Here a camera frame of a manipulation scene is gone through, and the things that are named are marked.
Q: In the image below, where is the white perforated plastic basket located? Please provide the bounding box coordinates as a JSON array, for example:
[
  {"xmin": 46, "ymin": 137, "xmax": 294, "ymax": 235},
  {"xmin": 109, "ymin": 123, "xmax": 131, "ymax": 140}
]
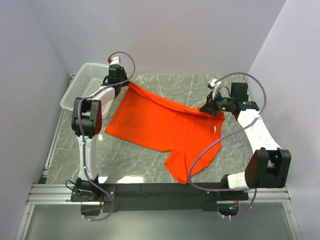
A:
[{"xmin": 60, "ymin": 62, "xmax": 109, "ymax": 112}]

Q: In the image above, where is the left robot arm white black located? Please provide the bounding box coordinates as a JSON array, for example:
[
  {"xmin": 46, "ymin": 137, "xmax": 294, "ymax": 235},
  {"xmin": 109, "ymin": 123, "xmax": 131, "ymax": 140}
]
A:
[{"xmin": 71, "ymin": 60, "xmax": 130, "ymax": 201}]

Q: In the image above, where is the orange t shirt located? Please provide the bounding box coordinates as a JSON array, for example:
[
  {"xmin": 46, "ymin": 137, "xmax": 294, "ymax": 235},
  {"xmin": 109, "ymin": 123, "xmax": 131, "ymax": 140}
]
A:
[{"xmin": 104, "ymin": 82, "xmax": 225, "ymax": 184}]

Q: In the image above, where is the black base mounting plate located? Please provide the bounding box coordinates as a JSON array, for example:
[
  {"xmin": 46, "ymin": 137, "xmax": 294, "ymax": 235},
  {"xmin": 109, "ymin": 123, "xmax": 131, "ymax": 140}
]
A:
[{"xmin": 70, "ymin": 182, "xmax": 250, "ymax": 213}]

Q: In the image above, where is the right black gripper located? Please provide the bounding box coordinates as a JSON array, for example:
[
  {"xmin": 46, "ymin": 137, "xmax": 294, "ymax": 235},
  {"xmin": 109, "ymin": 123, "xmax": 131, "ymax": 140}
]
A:
[{"xmin": 199, "ymin": 90, "xmax": 235, "ymax": 118}]

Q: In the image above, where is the aluminium extrusion rail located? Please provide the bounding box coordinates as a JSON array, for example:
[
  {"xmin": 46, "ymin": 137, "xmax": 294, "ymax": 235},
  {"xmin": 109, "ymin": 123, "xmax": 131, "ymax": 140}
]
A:
[{"xmin": 14, "ymin": 73, "xmax": 301, "ymax": 240}]

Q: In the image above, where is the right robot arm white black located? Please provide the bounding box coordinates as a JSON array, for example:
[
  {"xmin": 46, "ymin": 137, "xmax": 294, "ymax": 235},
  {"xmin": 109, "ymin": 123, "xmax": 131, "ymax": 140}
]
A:
[{"xmin": 200, "ymin": 79, "xmax": 292, "ymax": 200}]

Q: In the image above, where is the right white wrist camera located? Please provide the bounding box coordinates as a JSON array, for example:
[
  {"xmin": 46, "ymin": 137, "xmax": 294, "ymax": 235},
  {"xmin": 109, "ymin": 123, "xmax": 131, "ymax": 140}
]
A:
[{"xmin": 207, "ymin": 78, "xmax": 221, "ymax": 99}]

